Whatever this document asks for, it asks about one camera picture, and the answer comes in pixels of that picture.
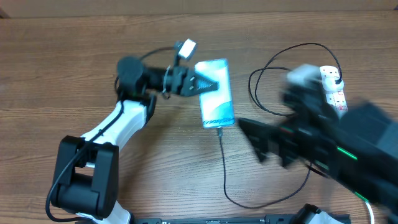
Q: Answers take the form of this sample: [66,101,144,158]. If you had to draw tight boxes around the Galaxy S24 smartphone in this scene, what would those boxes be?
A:
[195,58,235,128]

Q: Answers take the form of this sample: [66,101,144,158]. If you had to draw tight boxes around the black USB charging cable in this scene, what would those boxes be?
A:
[216,42,343,210]

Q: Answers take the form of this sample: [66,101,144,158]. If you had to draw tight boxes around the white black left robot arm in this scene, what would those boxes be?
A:
[45,56,220,223]

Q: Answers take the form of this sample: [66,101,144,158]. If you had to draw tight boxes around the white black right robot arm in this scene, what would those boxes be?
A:
[238,85,397,223]

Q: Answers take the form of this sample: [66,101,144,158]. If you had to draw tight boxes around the white charger plug adapter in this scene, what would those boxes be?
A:
[322,77,345,94]

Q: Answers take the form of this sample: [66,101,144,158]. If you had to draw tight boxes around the white power strip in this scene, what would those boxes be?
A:
[320,65,348,118]

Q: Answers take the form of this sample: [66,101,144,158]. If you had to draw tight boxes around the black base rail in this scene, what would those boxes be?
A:
[134,203,351,224]

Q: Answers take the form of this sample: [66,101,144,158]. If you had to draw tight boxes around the white power strip cord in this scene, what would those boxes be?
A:
[364,200,376,224]

